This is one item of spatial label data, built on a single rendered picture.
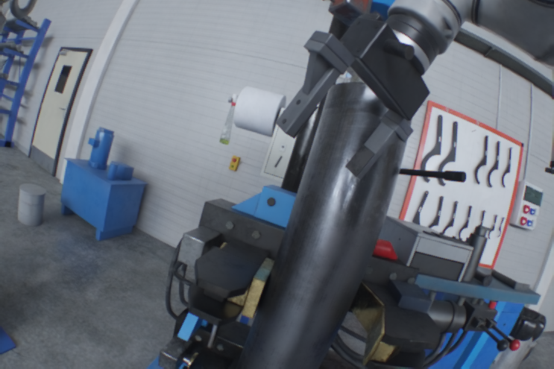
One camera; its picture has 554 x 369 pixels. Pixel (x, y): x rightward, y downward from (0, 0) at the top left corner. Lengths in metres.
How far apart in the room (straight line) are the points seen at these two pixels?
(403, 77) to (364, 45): 0.07
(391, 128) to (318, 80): 0.14
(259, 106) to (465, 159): 2.31
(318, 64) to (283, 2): 3.08
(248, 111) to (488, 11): 1.32
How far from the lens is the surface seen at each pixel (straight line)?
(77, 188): 3.03
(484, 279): 1.07
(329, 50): 0.25
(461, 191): 3.02
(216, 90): 2.95
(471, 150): 3.11
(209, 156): 2.82
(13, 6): 0.77
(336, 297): 0.57
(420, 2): 0.32
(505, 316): 2.27
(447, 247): 0.92
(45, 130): 5.11
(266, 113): 1.44
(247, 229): 0.81
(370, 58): 0.27
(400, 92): 0.31
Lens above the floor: 1.26
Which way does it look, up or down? 1 degrees up
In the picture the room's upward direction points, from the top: 18 degrees clockwise
